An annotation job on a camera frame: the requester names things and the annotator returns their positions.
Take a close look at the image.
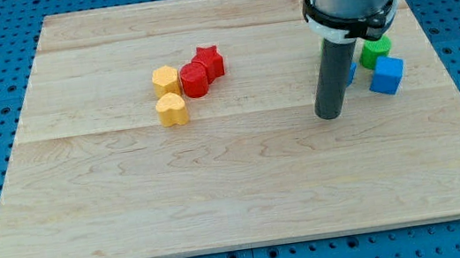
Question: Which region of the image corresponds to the wooden board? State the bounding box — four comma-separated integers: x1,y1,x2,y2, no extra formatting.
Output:
0,0,460,258

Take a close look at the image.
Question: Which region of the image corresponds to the yellow hexagon block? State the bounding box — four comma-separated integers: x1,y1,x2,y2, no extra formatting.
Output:
151,65,182,98

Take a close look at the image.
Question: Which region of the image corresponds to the green cylinder block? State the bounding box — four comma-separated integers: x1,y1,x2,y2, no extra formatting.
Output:
359,35,393,70

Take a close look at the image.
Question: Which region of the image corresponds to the grey cylindrical pointer rod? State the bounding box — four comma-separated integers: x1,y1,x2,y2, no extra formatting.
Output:
314,39,356,120

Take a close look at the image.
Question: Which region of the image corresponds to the blue cube block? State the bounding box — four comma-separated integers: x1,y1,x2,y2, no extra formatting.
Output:
370,56,404,95

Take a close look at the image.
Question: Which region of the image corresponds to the red star block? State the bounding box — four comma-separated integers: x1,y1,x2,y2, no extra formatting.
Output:
192,46,225,84

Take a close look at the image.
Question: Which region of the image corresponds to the blue block behind rod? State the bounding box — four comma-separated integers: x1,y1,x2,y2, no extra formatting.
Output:
346,62,357,87

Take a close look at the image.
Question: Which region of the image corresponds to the yellow heart block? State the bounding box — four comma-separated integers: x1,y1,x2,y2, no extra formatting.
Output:
155,92,190,127

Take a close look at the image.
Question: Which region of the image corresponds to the red cylinder block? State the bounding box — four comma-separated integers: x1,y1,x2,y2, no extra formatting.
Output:
179,62,209,98

